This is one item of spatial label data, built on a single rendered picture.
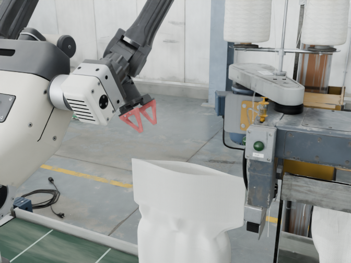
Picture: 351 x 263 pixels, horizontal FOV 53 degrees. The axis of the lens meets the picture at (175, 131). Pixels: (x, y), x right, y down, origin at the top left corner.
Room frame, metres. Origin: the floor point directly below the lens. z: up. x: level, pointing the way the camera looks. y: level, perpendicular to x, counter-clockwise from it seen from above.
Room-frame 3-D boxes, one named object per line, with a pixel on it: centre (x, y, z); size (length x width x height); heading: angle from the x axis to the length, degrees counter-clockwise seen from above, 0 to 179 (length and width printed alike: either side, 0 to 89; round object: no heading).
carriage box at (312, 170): (1.34, -0.52, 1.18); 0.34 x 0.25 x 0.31; 155
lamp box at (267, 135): (0.93, -0.24, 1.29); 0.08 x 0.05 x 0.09; 65
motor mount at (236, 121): (1.36, -0.34, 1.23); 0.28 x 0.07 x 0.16; 65
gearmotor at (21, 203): (2.15, 1.16, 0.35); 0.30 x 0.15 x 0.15; 65
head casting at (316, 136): (1.02, -0.40, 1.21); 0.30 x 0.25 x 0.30; 65
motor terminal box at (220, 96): (1.47, -0.21, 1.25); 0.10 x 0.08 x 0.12; 0
